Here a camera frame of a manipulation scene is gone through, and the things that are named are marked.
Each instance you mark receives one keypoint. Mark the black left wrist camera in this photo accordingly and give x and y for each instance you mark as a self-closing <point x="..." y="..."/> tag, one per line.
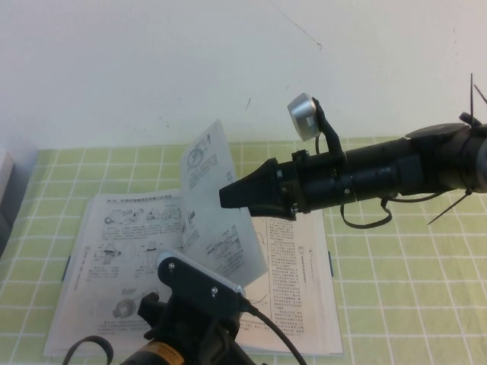
<point x="198" y="285"/>

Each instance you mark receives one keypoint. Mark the white technical book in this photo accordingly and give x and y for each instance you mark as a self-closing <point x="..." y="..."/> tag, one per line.
<point x="114" y="235"/>

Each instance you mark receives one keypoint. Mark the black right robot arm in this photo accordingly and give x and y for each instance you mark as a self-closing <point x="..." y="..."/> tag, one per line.
<point x="399" y="171"/>

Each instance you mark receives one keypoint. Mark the silver round right wrist camera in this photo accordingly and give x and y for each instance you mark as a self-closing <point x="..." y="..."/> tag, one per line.
<point x="302" y="116"/>

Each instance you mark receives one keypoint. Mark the beige box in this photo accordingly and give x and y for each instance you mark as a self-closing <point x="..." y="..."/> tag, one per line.
<point x="4" y="178"/>

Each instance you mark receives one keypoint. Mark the dark grey object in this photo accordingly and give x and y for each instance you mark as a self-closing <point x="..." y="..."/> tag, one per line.
<point x="3" y="235"/>

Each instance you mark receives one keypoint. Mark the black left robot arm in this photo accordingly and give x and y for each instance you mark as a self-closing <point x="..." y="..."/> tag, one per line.
<point x="160" y="353"/>

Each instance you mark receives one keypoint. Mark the green checked tablecloth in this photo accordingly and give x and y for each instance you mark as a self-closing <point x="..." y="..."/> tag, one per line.
<point x="399" y="285"/>

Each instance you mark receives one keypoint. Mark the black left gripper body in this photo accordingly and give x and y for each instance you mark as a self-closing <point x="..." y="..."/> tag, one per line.
<point x="201" y="334"/>

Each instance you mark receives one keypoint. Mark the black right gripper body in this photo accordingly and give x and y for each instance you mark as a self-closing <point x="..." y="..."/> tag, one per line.
<point x="316" y="182"/>

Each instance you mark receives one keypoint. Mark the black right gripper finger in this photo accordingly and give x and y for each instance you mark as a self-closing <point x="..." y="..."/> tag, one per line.
<point x="251" y="188"/>
<point x="274" y="211"/>

